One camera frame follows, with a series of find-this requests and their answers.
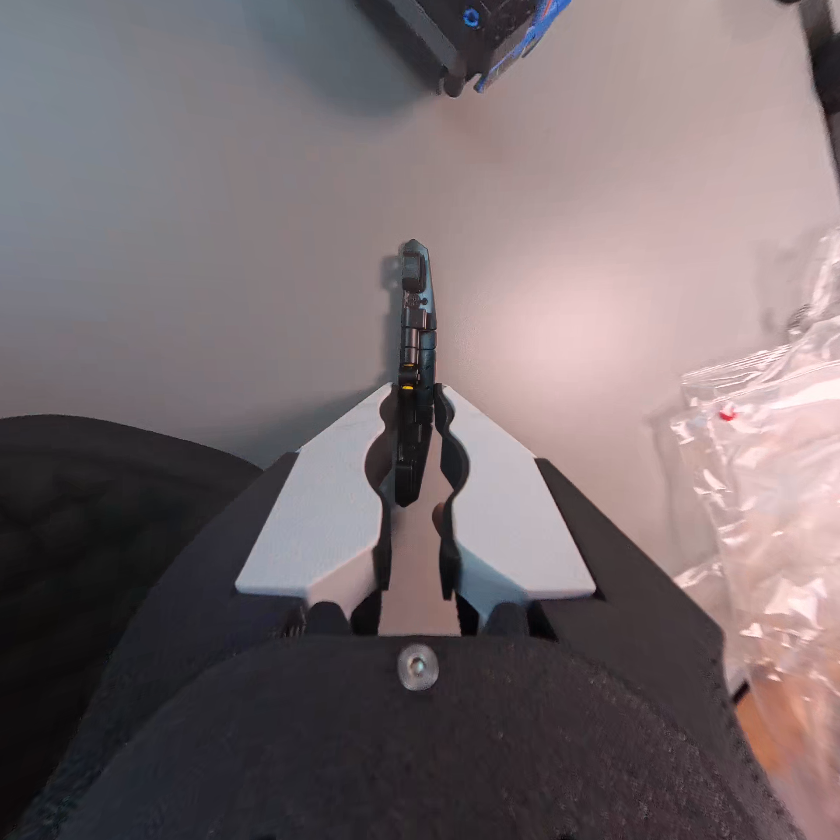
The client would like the clear plastic bag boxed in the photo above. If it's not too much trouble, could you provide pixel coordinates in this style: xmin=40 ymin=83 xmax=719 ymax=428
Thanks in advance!
xmin=669 ymin=226 xmax=840 ymax=808

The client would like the black brick panel yellow axle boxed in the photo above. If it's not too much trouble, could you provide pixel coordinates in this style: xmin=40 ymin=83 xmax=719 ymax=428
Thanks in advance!
xmin=397 ymin=239 xmax=439 ymax=388

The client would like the toy brick race car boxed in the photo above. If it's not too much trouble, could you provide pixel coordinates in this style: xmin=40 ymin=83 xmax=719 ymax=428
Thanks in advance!
xmin=354 ymin=0 xmax=572 ymax=98

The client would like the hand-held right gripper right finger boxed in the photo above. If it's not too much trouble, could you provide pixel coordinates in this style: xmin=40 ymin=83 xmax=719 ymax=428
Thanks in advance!
xmin=433 ymin=384 xmax=599 ymax=636

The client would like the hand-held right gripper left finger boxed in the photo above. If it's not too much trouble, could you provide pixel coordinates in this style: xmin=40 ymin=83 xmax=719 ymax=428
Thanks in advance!
xmin=234 ymin=382 xmax=401 ymax=611

